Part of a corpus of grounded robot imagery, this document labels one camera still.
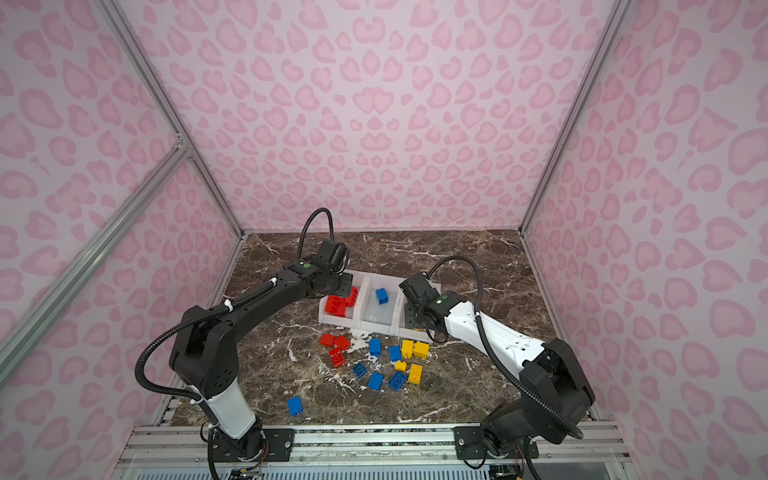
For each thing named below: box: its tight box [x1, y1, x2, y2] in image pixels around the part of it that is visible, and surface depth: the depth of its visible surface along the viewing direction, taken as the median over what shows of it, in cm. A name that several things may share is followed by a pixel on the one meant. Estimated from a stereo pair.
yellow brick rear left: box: [402, 339, 415, 359], surface depth 88 cm
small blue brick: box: [352, 362, 368, 378], surface depth 87 cm
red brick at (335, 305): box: [324, 295, 346, 317], surface depth 97 cm
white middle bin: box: [356, 273, 404, 335], surface depth 97 cm
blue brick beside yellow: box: [388, 345, 402, 362], surface depth 90 cm
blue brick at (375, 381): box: [368, 372, 384, 391], surface depth 85 cm
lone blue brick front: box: [287, 396, 303, 417], surface depth 81 cm
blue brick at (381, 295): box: [375, 288, 389, 305], surface depth 100 cm
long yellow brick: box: [408, 364, 423, 384], surface depth 86 cm
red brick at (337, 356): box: [329, 347, 345, 367], surface depth 88 cm
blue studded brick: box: [388, 371, 407, 392], surface depth 85 cm
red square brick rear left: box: [319, 333, 335, 347], surface depth 94 cm
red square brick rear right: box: [334, 335, 351, 351], surface depth 93 cm
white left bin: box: [318, 269, 366, 328], surface depth 94 cm
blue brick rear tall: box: [369, 338, 382, 356], surface depth 92 cm
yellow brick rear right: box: [414, 342, 430, 359], surface depth 88 cm
